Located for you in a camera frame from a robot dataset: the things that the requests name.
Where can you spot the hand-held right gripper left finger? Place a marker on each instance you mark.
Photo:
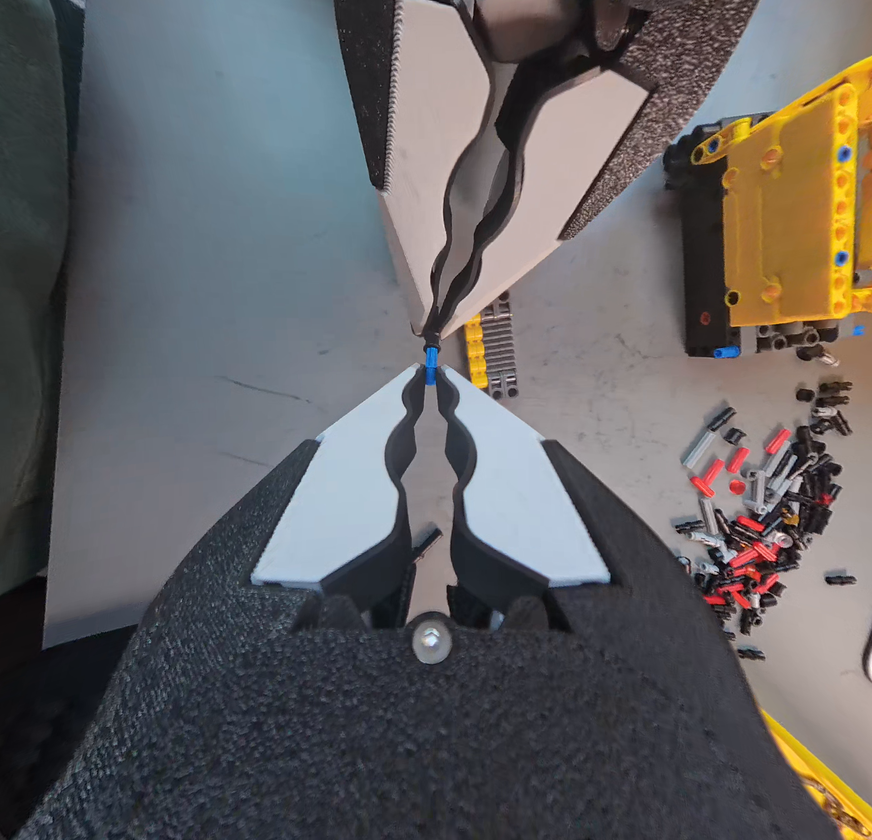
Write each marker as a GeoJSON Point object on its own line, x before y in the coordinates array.
{"type": "Point", "coordinates": [334, 513]}

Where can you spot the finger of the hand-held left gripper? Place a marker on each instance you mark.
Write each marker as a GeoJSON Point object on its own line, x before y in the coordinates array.
{"type": "Point", "coordinates": [429, 104]}
{"type": "Point", "coordinates": [572, 158]}

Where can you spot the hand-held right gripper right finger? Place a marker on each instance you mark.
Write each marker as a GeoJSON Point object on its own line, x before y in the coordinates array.
{"type": "Point", "coordinates": [531, 513]}

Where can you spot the yellow lego beam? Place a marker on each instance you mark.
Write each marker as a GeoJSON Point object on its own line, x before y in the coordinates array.
{"type": "Point", "coordinates": [471, 349]}
{"type": "Point", "coordinates": [482, 363]}

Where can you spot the blue lego pin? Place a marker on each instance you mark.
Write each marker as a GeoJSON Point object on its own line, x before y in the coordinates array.
{"type": "Point", "coordinates": [430, 366]}

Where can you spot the yellow black lego model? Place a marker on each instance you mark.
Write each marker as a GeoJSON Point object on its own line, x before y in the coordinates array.
{"type": "Point", "coordinates": [783, 206]}

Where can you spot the yellow plastic bin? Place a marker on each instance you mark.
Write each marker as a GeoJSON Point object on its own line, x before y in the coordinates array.
{"type": "Point", "coordinates": [831, 785]}

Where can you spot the pile of small lego pins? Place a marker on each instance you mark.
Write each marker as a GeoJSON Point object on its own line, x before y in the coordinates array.
{"type": "Point", "coordinates": [770, 513]}

